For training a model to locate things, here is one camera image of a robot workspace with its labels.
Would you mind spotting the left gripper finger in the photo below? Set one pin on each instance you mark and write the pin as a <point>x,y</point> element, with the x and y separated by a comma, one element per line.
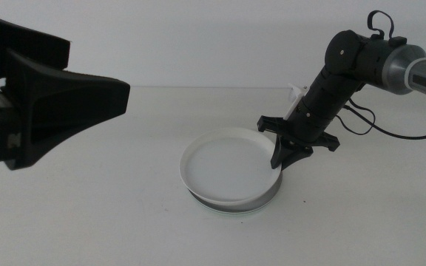
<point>17,44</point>
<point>76,99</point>

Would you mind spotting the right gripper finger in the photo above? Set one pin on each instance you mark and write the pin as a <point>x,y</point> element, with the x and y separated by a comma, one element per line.
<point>294,154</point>
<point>277,155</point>

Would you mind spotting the grey shallow bowl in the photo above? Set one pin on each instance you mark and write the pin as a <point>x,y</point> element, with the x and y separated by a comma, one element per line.
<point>259,200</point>

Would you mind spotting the white shallow bowl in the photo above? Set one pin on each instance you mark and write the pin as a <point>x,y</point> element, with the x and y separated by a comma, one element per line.
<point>228,166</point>

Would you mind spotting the mint green shallow bowl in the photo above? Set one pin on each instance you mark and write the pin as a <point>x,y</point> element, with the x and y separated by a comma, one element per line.
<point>235,213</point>

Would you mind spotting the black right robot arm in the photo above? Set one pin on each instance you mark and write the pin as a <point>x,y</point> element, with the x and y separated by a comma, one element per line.
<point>368,59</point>

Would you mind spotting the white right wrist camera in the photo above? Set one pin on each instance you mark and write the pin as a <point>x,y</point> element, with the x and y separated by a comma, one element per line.
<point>294,101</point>

